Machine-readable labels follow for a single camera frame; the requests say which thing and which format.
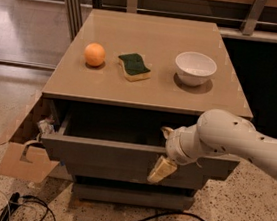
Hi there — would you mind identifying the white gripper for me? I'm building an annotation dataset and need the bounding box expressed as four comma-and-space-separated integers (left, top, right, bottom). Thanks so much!
147, 125, 213, 184

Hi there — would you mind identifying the grey top drawer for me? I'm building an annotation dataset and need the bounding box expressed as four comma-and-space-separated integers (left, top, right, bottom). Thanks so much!
41, 116, 239, 182

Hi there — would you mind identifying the grey drawer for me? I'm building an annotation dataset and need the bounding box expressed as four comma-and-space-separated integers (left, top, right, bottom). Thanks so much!
72, 183, 194, 211
41, 116, 239, 182
65, 163, 205, 190

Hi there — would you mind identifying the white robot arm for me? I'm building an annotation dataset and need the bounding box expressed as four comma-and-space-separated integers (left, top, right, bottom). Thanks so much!
147, 109, 277, 184

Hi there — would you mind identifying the grey bottom drawer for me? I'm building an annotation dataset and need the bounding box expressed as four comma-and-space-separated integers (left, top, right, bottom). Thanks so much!
72, 183, 194, 211

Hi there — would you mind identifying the grey drawer cabinet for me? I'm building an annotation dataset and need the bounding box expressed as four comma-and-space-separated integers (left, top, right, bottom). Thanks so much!
42, 9, 252, 199

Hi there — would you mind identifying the grey middle drawer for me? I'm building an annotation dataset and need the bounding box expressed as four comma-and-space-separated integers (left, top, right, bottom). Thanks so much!
65, 163, 205, 190

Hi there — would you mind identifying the green and yellow sponge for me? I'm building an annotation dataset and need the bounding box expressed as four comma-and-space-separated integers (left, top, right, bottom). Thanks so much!
119, 53, 151, 82

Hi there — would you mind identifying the white bowl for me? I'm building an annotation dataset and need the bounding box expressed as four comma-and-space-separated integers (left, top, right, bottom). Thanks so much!
175, 51, 217, 87

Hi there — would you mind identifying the orange fruit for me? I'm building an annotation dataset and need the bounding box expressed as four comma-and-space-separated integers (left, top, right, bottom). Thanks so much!
84, 42, 105, 67

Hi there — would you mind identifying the crumpled silver wrapper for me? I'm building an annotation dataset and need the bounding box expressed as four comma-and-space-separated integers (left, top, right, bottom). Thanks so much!
37, 116, 55, 134

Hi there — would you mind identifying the cardboard box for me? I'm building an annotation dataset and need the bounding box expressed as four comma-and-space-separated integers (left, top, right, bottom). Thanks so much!
0, 91, 58, 183

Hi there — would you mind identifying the black cable bundle left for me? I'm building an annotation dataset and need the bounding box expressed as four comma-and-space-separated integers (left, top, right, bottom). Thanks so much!
0, 189, 61, 221

